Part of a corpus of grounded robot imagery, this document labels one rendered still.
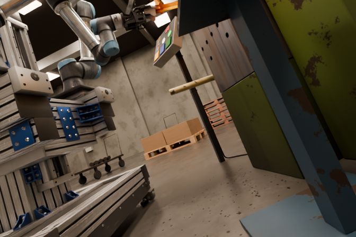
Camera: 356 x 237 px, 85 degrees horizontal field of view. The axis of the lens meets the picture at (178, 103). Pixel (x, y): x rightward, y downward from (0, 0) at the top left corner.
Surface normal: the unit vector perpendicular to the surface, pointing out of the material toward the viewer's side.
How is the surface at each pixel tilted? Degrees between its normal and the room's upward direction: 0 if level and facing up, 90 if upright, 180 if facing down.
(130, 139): 90
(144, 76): 90
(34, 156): 90
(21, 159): 90
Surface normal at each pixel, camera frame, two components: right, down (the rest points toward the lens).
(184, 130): -0.35, 0.02
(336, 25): -0.91, 0.34
